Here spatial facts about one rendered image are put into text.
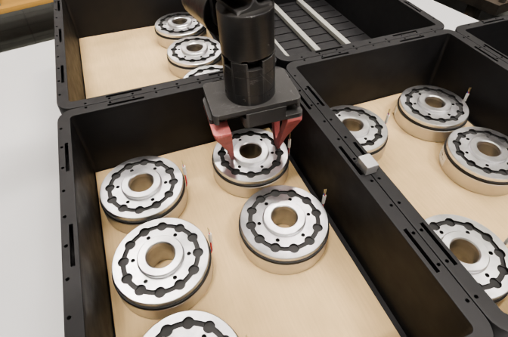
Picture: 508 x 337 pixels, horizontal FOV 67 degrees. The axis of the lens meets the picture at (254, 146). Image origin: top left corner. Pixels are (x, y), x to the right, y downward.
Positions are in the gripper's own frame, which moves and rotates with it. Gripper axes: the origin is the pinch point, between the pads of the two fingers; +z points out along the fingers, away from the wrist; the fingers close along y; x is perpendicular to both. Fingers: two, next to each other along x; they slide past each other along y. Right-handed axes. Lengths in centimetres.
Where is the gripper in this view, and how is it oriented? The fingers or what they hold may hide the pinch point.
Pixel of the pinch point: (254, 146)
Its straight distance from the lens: 50.7
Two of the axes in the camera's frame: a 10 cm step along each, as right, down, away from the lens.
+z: 0.4, 7.1, 7.1
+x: 2.8, 6.7, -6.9
